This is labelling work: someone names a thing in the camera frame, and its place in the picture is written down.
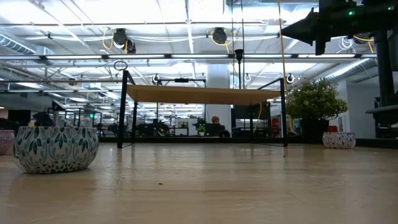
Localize white purple patterned candle jar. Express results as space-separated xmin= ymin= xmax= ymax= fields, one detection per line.
xmin=322 ymin=131 xmax=357 ymax=149

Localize long ceiling light strip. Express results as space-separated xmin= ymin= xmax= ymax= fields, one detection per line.
xmin=0 ymin=54 xmax=377 ymax=60

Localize person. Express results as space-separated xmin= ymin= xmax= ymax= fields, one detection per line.
xmin=205 ymin=116 xmax=231 ymax=138

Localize yellow hanging cable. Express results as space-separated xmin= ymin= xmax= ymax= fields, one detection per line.
xmin=277 ymin=0 xmax=289 ymax=93

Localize black ceiling cable reel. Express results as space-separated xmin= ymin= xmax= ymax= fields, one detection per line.
xmin=213 ymin=27 xmax=228 ymax=45
xmin=112 ymin=27 xmax=137 ymax=54
xmin=338 ymin=34 xmax=374 ymax=54

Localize potted green plant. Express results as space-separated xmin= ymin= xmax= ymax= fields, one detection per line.
xmin=285 ymin=79 xmax=348 ymax=144

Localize green leaf patterned candle jar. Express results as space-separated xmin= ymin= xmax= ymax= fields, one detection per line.
xmin=12 ymin=126 xmax=100 ymax=174

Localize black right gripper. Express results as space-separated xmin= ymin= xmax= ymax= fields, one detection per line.
xmin=280 ymin=0 xmax=376 ymax=56

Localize wooden shelf black metal legs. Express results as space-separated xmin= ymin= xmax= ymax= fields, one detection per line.
xmin=117 ymin=70 xmax=289 ymax=149

